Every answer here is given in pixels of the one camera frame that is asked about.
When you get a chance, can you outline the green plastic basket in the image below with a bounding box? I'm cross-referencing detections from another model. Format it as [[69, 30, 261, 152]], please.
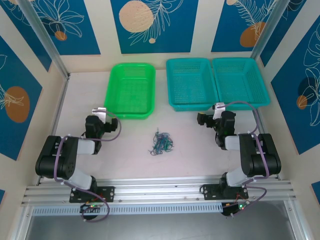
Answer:
[[103, 62, 157, 120]]

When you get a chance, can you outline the teal plastic basket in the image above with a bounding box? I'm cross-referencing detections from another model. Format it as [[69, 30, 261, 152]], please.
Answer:
[[211, 57, 271, 111], [166, 58, 220, 113]]

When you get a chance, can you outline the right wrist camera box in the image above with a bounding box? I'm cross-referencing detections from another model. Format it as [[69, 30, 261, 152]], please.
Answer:
[[212, 102, 226, 120]]

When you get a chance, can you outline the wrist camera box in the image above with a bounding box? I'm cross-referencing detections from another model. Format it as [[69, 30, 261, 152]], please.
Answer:
[[91, 106, 107, 124], [212, 102, 226, 120]]

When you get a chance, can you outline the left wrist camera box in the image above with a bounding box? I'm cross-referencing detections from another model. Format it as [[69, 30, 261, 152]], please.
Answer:
[[91, 106, 107, 124]]

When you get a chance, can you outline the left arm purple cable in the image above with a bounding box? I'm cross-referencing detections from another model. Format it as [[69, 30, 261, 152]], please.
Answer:
[[53, 111, 123, 223]]

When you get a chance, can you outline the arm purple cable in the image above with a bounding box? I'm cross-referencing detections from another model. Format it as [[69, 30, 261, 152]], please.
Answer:
[[219, 100, 270, 219], [53, 111, 123, 223]]

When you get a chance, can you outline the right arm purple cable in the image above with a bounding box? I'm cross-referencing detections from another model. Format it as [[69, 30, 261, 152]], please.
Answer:
[[219, 100, 270, 219]]

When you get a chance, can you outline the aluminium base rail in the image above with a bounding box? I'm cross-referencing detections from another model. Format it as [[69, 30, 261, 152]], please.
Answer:
[[21, 176, 297, 207]]

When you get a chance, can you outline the white slotted cable duct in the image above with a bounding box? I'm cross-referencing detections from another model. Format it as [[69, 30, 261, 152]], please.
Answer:
[[32, 202, 224, 216]]

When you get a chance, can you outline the aluminium corner post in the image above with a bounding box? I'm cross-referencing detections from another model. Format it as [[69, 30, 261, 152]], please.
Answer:
[[250, 0, 291, 61], [18, 0, 71, 81]]

